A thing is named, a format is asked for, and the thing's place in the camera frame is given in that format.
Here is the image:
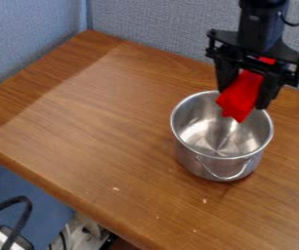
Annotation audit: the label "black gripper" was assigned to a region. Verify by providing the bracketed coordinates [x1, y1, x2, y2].
[207, 6, 299, 109]

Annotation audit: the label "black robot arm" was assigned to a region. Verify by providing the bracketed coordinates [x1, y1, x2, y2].
[207, 0, 299, 109]

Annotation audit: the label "black strap loop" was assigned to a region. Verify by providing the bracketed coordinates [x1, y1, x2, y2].
[0, 195, 33, 250]

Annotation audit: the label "metal pot with handle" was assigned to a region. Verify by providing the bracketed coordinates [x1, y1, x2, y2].
[169, 91, 274, 182]

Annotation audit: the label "red plastic block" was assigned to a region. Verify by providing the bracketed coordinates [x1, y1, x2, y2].
[215, 69, 266, 123]

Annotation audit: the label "white items under table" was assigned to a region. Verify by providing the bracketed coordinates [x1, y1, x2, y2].
[47, 213, 111, 250]

